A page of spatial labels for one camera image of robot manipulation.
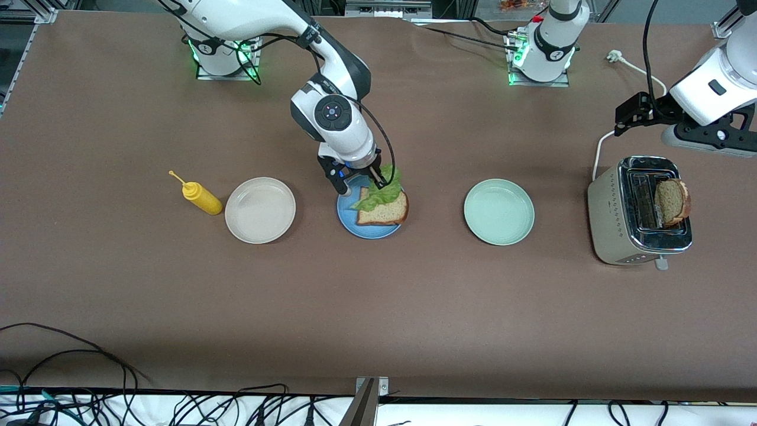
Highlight green lettuce leaf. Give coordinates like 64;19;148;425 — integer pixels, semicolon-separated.
350;164;404;212

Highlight brown toast bread slice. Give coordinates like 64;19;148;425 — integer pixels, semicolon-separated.
654;179;692;228
356;188;409;226

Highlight yellow mustard squeeze bottle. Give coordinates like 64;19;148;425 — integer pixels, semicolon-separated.
169;170;224;215

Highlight blue plate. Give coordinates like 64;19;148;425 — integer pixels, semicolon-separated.
337;172;409;240

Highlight off-white plate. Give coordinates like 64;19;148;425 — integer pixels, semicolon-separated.
225;177;296;244

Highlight mint green plate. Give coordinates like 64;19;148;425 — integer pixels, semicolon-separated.
464;179;535;246

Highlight beige chrome two-slot toaster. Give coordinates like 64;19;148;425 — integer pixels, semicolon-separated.
587;156;694;272

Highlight grey metal box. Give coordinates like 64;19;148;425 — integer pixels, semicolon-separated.
345;0;434;18

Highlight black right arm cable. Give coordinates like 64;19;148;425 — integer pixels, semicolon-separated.
157;0;396;189

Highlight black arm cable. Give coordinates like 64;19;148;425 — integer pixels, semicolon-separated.
642;0;663;119
157;0;396;189

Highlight white toaster power cord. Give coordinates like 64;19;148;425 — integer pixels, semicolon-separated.
591;50;668;181

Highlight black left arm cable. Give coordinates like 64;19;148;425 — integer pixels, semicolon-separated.
642;0;663;119

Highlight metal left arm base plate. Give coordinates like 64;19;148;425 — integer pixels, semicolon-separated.
504;33;572;88

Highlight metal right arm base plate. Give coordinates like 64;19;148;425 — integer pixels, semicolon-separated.
195;35;262;81

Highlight black base cable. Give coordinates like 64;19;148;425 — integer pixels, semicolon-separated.
405;17;518;53
470;17;514;36

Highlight aluminium frame post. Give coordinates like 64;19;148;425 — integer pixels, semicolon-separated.
339;377;391;426

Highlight black looped table cable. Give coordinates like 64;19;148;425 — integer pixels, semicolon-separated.
0;322;151;391
0;349;140;426

